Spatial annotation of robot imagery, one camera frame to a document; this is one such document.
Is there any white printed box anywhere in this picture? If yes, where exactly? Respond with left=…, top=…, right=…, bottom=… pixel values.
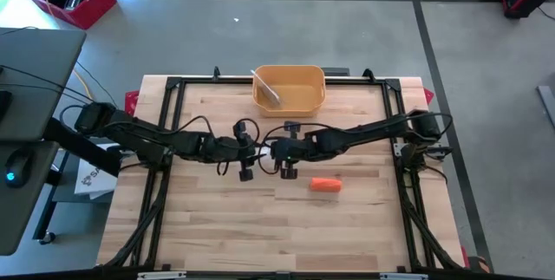
left=73, top=143, right=122, bottom=201

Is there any black aluminium table frame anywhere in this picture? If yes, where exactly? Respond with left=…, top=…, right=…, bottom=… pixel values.
left=95, top=66, right=466, bottom=275

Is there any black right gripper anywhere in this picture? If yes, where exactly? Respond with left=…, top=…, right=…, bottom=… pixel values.
left=271, top=120, right=324, bottom=180

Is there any silver bracket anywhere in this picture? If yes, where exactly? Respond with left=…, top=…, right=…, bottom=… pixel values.
left=136, top=270, right=187, bottom=280
left=379, top=272, right=429, bottom=280

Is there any black computer mouse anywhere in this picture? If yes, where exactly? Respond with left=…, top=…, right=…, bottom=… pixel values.
left=3, top=147, right=35, bottom=190

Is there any yellow plastic bin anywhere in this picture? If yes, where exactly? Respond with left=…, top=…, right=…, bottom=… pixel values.
left=251, top=63, right=327, bottom=119

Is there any black desk beam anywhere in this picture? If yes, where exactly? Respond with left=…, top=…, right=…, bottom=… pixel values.
left=42, top=117, right=125, bottom=178

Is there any dark grey desk top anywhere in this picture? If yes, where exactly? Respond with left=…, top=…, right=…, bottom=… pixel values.
left=0, top=140, right=61, bottom=257

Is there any yellow cable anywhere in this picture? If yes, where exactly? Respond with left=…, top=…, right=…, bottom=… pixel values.
left=71, top=68, right=95, bottom=101

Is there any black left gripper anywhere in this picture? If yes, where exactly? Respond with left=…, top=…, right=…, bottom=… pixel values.
left=210, top=121, right=264, bottom=182

